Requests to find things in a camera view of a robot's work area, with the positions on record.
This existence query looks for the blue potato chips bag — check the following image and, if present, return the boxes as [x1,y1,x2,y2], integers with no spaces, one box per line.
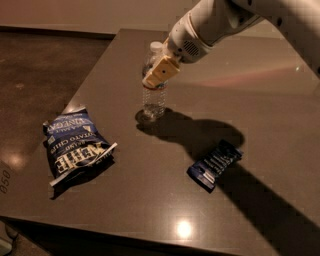
[43,107,117,187]

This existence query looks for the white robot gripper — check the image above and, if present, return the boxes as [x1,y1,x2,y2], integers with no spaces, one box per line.
[142,9,214,89]

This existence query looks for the small blue snack packet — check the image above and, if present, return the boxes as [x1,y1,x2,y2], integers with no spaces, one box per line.
[187,140,243,192]

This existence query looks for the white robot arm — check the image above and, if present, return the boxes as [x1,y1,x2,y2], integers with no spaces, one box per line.
[142,0,320,89]

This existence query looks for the clear plastic water bottle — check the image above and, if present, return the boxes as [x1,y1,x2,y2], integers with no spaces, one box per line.
[142,41,167,120]

